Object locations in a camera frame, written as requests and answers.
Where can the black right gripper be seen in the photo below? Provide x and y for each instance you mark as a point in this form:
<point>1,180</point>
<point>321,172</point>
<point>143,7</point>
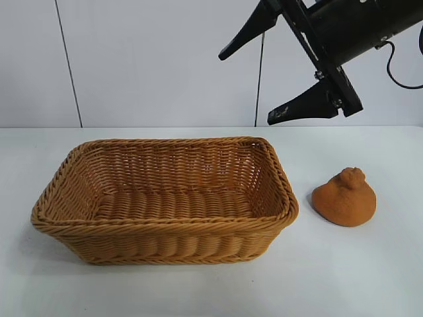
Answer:
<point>350,29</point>

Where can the tan woven wicker basket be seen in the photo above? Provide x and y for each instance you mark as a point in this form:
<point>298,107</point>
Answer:
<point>172,204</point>

